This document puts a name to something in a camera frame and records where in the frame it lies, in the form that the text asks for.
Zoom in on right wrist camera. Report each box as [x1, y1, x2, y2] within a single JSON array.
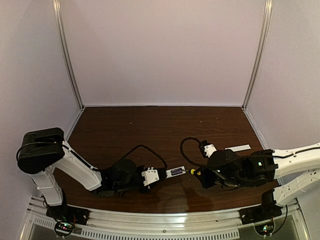
[[198, 140, 217, 159]]

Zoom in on aluminium corner post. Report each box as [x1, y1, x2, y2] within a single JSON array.
[[52, 0, 85, 110], [242, 0, 273, 111]]

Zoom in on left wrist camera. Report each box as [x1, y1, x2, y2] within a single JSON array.
[[141, 167, 160, 187]]

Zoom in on white remote control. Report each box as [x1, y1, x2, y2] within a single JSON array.
[[156, 166, 186, 180]]

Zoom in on aluminium corner post right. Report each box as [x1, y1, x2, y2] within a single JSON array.
[[242, 0, 273, 111]]

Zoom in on purple battery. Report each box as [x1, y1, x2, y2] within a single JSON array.
[[171, 171, 183, 176], [171, 168, 183, 173]]

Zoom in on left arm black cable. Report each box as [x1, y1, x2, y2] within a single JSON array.
[[119, 144, 168, 168]]

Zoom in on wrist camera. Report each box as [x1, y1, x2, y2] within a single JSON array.
[[198, 140, 217, 159], [141, 167, 160, 187]]

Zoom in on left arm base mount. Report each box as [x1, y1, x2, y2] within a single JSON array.
[[46, 205, 90, 226]]

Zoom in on aluminium front rail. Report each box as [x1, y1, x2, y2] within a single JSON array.
[[17, 196, 311, 240]]

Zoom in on white battery cover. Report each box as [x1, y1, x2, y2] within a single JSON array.
[[225, 144, 251, 152]]

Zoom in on aluminium corner post left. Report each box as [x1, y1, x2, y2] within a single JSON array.
[[52, 0, 85, 110]]

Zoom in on perforated cable tray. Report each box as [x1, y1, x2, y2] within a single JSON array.
[[28, 217, 240, 240]]

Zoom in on yellow handled screwdriver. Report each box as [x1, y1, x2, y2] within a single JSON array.
[[185, 168, 201, 176]]

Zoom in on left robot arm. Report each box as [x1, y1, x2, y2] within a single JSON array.
[[16, 127, 167, 207]]

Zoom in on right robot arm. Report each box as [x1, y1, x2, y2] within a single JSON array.
[[193, 143, 320, 207]]

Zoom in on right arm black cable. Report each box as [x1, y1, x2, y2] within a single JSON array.
[[179, 136, 208, 167]]

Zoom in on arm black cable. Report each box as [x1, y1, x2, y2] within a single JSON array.
[[179, 136, 208, 167], [119, 144, 168, 168]]

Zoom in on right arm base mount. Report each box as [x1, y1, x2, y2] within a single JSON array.
[[238, 203, 283, 225]]

